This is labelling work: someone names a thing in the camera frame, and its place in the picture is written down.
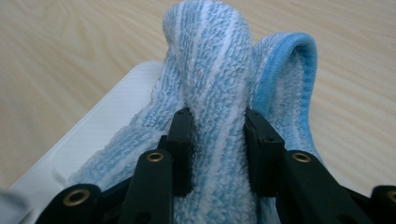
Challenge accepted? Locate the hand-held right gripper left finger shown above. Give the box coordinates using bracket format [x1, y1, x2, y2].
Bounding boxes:
[158, 106, 194, 197]

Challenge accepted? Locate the blue striped cloth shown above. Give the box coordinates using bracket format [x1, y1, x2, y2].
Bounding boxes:
[66, 0, 325, 224]

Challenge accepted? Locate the white desk lamp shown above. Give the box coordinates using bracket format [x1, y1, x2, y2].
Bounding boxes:
[7, 60, 164, 224]

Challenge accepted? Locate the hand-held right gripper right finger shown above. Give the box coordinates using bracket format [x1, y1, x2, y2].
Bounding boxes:
[244, 106, 286, 198]

